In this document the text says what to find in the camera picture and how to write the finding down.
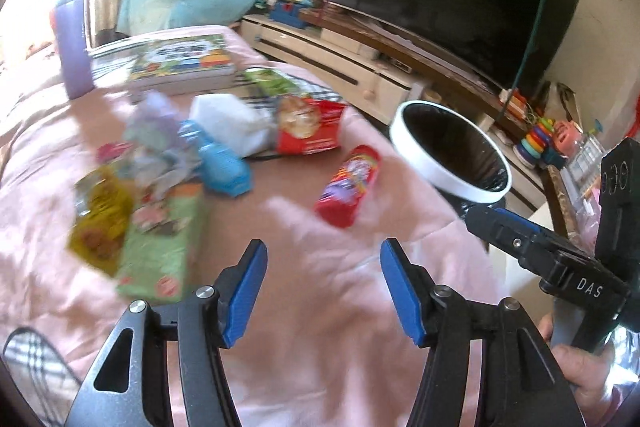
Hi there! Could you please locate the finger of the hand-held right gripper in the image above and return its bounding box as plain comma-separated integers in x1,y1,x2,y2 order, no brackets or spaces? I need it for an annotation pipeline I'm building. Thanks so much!
464,204,596,269

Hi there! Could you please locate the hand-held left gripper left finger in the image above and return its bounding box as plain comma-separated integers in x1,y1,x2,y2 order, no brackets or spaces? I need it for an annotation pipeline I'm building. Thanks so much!
62,239,268,427

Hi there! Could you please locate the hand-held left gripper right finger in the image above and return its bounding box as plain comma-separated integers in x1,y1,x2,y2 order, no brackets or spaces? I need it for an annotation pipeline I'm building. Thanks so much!
380,238,586,427

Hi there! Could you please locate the white-rimmed black trash bin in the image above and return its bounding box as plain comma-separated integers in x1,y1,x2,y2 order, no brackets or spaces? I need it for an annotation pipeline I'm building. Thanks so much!
389,101,513,205

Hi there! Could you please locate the blue spoon-shaped packet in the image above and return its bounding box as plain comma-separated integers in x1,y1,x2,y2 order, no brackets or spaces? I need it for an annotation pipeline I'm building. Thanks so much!
177,119,254,198

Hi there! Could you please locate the white tissue pack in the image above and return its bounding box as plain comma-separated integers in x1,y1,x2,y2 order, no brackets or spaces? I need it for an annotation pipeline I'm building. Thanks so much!
190,93,275,158

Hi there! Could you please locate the red cookie snack bag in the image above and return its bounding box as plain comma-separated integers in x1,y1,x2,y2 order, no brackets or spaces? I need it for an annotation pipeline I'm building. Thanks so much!
274,93,349,156

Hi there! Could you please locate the pink spoon-shaped packet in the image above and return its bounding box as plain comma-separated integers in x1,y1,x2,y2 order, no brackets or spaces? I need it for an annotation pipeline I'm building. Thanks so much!
96,142,135,164

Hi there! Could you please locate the person's right hand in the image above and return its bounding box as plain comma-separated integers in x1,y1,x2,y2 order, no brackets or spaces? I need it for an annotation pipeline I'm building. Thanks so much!
539,313,618,427

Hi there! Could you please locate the pink blanket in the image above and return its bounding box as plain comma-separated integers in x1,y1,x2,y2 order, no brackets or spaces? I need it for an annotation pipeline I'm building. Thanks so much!
0,26,507,427

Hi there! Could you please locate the green flat snack packet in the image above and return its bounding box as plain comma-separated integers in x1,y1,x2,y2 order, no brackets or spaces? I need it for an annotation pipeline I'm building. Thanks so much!
115,182,210,301

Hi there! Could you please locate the pink pig toy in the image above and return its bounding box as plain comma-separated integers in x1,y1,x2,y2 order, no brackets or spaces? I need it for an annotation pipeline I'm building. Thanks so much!
551,119,585,158

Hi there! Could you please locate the red tube snack packet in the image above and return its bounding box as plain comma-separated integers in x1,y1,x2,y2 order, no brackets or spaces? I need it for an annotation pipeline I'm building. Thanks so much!
314,145,384,229

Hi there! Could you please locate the orange xylophone toy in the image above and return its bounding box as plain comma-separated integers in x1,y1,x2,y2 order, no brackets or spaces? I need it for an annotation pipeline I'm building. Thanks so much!
499,88,533,121

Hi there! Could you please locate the yellow snack packet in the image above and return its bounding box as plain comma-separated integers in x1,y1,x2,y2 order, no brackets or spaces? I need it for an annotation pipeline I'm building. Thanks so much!
67,163,137,279

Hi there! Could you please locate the crumpled pale wrapper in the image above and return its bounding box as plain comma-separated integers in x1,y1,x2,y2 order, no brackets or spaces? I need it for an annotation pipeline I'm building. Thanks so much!
122,89,203,190

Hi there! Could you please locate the teal stick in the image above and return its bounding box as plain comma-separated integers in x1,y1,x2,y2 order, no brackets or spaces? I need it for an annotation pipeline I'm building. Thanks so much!
509,0,552,108

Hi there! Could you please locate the small green snack pouch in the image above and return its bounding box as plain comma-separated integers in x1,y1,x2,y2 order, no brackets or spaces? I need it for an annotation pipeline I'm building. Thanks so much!
242,67,302,98

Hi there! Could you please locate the white TV stand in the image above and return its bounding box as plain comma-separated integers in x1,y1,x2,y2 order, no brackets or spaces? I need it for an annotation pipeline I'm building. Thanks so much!
239,2,556,218

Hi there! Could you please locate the blue toy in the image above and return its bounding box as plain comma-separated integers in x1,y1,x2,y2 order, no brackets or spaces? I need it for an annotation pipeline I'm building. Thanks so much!
269,0,312,28

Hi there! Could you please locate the rainbow stacking ring toy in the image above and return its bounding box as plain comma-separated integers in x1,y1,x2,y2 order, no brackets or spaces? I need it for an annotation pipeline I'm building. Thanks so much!
516,117,557,168

